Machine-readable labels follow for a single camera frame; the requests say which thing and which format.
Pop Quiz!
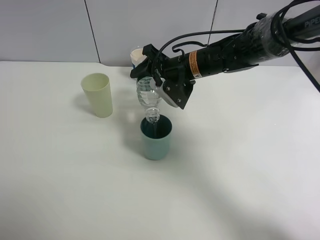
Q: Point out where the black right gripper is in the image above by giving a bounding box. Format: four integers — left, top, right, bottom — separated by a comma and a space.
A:
130, 44, 197, 83

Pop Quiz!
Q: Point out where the clear bottle with green label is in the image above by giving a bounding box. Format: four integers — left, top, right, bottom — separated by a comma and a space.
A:
136, 76, 162, 124

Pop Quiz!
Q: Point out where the teal short cup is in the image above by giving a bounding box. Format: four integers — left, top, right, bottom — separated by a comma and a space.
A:
140, 114, 173, 161

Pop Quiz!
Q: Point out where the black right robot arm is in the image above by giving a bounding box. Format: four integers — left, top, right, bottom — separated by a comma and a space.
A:
130, 0, 320, 88

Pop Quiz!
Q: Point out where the blue sleeved paper cup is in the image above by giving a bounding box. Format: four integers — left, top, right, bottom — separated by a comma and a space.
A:
130, 46, 147, 69

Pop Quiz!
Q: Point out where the pale green tall cup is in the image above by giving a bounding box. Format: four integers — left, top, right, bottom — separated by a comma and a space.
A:
80, 73, 113, 118

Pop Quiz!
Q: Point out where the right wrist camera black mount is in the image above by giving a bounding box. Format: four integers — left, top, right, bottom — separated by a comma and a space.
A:
149, 78, 196, 110

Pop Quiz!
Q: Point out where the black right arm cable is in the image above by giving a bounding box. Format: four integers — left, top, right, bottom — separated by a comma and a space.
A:
149, 0, 320, 92

